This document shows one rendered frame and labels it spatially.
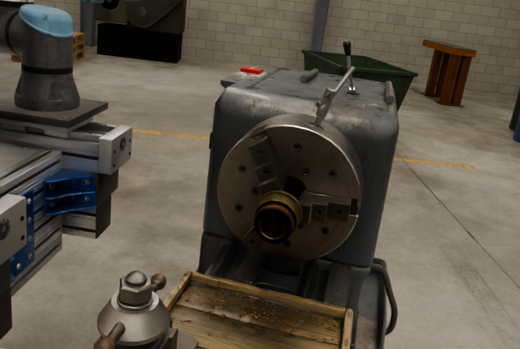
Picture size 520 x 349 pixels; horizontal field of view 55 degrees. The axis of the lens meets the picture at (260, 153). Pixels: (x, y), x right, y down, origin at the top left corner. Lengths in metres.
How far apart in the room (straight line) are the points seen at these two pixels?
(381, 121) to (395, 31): 10.33
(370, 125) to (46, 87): 0.76
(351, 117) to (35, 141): 0.76
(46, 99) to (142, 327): 0.81
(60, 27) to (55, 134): 0.25
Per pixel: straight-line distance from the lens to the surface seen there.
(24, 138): 1.34
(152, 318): 0.58
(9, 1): 1.38
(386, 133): 1.19
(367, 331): 1.67
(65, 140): 1.29
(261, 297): 1.08
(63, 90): 1.30
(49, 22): 1.27
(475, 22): 12.09
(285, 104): 1.21
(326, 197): 1.05
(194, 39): 11.15
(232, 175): 1.10
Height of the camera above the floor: 1.49
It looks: 18 degrees down
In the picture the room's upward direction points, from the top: 7 degrees clockwise
